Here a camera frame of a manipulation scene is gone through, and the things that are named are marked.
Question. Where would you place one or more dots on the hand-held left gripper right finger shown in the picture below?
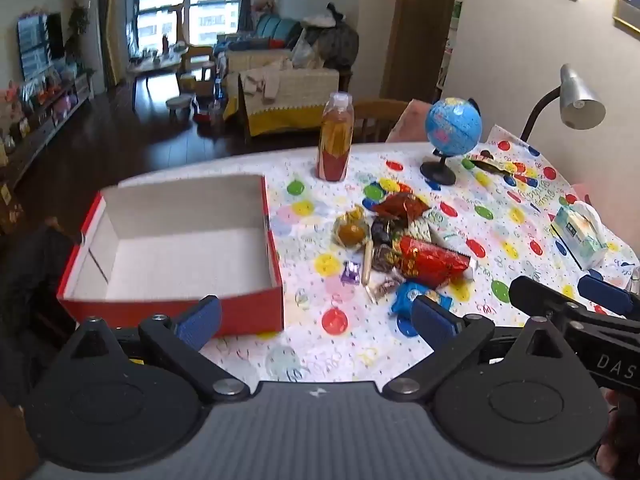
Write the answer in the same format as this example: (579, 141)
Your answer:
(432, 322)

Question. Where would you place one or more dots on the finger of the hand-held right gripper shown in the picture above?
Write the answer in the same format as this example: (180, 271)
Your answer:
(530, 295)
(605, 292)

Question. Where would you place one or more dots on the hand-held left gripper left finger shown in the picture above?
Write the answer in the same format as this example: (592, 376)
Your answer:
(200, 322)

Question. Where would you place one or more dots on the blue snack packet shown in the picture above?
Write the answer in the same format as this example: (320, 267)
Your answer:
(407, 296)

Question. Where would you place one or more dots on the clear snack packet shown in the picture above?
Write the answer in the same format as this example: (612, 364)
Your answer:
(385, 287)

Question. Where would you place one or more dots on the large red snack packet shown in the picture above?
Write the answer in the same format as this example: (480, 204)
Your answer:
(432, 262)

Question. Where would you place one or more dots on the red cardboard box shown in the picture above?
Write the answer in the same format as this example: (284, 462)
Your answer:
(125, 310)

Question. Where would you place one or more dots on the brown round cake snack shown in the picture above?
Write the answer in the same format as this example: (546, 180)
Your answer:
(384, 257)

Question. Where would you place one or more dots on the green white snack packet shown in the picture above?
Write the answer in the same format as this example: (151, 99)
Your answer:
(420, 230)

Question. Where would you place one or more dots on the black snack packet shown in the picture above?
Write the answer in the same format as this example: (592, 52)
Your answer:
(382, 230)

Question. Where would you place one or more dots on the dark red snack packet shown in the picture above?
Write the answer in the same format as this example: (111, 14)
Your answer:
(400, 206)

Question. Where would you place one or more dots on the person's right hand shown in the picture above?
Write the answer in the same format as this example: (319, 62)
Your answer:
(622, 430)

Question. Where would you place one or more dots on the balloon print tablecloth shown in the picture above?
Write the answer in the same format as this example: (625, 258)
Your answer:
(500, 240)

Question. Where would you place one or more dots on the teal tissue pack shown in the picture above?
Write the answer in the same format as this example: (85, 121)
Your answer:
(575, 232)

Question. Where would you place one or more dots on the beige stick snack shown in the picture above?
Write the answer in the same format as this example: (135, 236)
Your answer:
(367, 265)

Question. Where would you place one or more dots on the purple candy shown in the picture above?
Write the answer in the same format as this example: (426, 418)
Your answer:
(351, 272)

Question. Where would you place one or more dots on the braised egg packet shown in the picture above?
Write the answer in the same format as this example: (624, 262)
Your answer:
(350, 232)

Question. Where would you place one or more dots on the yellow candy packet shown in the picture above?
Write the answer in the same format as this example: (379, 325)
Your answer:
(356, 213)

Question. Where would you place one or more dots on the dark torn wrapper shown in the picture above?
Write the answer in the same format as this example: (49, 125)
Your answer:
(487, 162)

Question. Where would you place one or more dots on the dark chair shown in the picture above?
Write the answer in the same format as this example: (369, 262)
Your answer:
(30, 285)

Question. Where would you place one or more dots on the blue desk globe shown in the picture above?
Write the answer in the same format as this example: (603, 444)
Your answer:
(452, 125)

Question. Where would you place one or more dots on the orange drink bottle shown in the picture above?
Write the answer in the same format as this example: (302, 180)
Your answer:
(334, 150)

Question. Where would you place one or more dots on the pink cloth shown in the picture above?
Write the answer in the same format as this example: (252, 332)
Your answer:
(407, 125)

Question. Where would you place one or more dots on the silver desk lamp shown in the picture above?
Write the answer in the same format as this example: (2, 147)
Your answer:
(575, 95)

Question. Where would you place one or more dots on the red bowl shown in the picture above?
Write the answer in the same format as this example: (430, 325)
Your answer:
(202, 117)

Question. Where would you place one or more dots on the wooden dining chair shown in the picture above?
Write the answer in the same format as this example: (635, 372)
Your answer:
(372, 115)

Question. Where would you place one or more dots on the white stool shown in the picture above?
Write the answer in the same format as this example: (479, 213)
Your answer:
(180, 104)

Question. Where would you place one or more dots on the small wooden chair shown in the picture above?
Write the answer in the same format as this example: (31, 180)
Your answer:
(197, 67)

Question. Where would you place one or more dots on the television cabinet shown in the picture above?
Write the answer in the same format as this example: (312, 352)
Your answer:
(45, 115)

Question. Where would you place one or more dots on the wooden coffee table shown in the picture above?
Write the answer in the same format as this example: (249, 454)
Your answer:
(155, 65)

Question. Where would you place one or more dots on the bookshelf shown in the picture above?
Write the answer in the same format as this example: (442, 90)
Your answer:
(450, 45)

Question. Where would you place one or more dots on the framed picture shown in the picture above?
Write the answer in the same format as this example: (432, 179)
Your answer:
(627, 0)

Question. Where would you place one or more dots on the black bag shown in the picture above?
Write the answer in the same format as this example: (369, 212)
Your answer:
(337, 40)

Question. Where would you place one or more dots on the teal sofa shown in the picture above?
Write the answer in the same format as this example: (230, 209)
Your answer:
(275, 30)

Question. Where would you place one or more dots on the potted plant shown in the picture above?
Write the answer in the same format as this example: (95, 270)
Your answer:
(77, 25)

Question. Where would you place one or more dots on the television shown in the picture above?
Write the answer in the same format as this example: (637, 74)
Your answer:
(40, 42)

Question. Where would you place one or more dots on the window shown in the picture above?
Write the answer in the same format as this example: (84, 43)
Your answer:
(185, 0)

